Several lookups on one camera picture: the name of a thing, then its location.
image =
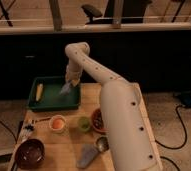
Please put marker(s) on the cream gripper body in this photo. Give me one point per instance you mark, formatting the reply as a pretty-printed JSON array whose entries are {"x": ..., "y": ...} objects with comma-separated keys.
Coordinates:
[{"x": 72, "y": 76}]

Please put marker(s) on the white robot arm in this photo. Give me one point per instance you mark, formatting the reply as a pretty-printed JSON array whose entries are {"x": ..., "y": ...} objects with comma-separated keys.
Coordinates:
[{"x": 128, "y": 138}]

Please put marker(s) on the green plastic tray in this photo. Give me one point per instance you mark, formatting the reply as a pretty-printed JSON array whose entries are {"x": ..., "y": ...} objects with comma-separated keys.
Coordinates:
[{"x": 51, "y": 100}]

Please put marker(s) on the yellow corn cob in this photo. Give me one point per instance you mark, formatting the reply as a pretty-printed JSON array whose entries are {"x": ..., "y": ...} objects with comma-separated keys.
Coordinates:
[{"x": 39, "y": 91}]

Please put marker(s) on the small green cup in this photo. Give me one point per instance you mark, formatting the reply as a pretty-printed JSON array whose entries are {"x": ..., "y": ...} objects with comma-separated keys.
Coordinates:
[{"x": 84, "y": 124}]

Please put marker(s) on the white cup with orange inside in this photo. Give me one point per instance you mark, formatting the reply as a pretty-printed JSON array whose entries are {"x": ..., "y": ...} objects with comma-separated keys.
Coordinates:
[{"x": 57, "y": 124}]

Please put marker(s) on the red bowl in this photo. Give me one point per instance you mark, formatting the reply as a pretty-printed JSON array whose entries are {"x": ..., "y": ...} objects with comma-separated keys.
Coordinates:
[{"x": 97, "y": 122}]

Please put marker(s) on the wooden table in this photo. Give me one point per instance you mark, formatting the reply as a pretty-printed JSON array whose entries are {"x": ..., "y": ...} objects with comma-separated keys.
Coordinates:
[{"x": 62, "y": 150}]

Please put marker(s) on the black and white brush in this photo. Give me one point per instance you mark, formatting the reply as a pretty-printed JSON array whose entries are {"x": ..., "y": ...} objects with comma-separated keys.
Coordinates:
[{"x": 26, "y": 132}]

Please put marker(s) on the metal measuring cup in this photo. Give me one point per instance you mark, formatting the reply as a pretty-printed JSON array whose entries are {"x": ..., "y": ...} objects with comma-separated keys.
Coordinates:
[{"x": 102, "y": 144}]

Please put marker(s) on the grey cloth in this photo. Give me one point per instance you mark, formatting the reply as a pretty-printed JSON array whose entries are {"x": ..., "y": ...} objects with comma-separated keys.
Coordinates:
[{"x": 88, "y": 153}]

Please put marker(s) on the dark brown bowl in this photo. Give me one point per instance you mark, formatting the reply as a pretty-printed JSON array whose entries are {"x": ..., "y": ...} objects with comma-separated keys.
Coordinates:
[{"x": 30, "y": 154}]

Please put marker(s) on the dark blue power box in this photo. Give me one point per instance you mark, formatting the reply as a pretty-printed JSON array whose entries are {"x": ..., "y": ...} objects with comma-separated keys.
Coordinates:
[{"x": 185, "y": 99}]

